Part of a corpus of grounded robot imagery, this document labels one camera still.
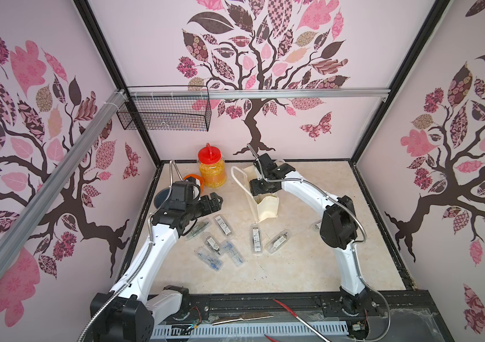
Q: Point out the blue label compass case right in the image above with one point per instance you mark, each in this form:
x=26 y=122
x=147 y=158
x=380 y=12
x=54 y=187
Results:
x=230 y=249

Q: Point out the blue label compass case lower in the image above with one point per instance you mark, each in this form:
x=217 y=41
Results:
x=211 y=260

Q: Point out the cream canvas tote bag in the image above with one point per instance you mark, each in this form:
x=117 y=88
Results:
x=262 y=206

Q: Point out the green label compass case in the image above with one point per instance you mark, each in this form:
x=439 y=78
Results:
x=198 y=229

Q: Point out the orange plastic cup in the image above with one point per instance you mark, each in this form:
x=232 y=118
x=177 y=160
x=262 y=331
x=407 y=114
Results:
x=198 y=179

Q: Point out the clear compass case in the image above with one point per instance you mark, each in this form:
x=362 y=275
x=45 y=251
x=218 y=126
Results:
x=278 y=241

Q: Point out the flexible metal conduit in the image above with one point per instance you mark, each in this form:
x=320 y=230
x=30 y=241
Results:
x=340 y=229
x=118 y=286

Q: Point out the white slotted cable duct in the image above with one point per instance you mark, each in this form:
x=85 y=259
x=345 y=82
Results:
x=236 y=330

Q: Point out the left flexible metal conduit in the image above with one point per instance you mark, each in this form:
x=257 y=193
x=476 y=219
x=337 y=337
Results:
x=118 y=286

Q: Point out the red handled tool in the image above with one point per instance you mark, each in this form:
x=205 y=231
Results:
x=307 y=325

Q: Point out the black wire mesh basket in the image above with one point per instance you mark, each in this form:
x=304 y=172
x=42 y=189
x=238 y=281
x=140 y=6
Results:
x=167 y=108

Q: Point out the diagonal aluminium rail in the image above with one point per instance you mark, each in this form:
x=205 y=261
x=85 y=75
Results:
x=30 y=217

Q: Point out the blue label compass case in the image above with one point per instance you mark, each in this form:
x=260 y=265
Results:
x=211 y=260
x=230 y=249

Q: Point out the red lid corn flake jar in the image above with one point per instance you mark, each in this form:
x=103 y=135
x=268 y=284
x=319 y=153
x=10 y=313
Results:
x=212 y=166

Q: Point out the right flexible metal conduit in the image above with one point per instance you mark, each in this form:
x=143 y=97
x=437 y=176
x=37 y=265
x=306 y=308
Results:
x=340 y=229

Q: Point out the horizontal aluminium rail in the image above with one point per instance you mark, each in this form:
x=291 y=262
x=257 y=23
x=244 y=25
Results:
x=259 y=94

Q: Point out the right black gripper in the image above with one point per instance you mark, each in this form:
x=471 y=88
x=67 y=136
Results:
x=261 y=184

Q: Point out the black base frame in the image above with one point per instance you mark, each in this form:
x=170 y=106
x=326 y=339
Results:
x=414 y=315

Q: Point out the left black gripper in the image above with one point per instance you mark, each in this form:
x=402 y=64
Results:
x=208 y=208

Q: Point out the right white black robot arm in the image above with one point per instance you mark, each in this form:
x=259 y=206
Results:
x=338 y=228

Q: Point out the gold label compass case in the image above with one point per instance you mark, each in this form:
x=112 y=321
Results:
x=212 y=244

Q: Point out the dark blue ceramic bowl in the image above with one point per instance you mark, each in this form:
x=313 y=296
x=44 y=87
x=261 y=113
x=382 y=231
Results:
x=161 y=198

